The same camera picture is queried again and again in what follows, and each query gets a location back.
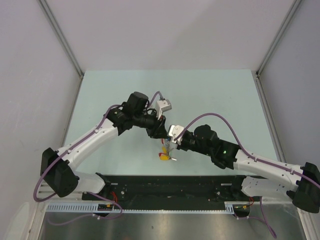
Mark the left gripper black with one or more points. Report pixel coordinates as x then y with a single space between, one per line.
158 130

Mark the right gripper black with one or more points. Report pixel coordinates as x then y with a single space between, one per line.
181 146

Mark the metal keyring holder red handle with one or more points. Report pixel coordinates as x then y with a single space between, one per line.
168 144

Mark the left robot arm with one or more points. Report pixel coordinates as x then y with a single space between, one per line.
59 167

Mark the yellow key tag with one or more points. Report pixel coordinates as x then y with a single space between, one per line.
164 157

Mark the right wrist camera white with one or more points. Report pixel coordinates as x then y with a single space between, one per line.
174 131

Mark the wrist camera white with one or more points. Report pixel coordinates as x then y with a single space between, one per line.
174 131
162 106

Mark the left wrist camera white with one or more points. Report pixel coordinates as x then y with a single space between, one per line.
162 106

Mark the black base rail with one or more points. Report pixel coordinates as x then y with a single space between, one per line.
173 193

